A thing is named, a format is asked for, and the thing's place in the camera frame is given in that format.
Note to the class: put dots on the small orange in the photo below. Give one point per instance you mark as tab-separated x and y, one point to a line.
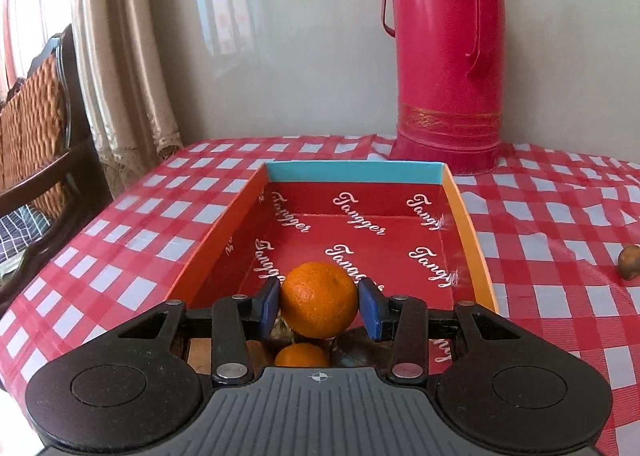
302	357

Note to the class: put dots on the blue plaid cushion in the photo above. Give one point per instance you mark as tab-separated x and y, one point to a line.
20	236

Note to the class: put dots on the red checked tablecloth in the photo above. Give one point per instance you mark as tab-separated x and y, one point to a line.
550	246

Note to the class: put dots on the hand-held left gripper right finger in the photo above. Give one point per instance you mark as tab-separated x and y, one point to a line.
367	306

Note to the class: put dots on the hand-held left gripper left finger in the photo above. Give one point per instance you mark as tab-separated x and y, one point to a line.
272	301

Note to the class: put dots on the beige curtain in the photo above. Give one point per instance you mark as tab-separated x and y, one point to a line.
125	60

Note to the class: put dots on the large orange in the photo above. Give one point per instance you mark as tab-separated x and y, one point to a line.
320	298

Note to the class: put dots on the colourful cardboard box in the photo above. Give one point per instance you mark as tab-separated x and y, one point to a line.
350	236

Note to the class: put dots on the brown kiwi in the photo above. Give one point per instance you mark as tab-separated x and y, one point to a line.
200	356
630	263

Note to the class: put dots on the dark wooden wicker chair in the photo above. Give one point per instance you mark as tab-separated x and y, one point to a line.
35	125

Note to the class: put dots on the red thermos flask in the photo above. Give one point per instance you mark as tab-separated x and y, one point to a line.
445	60

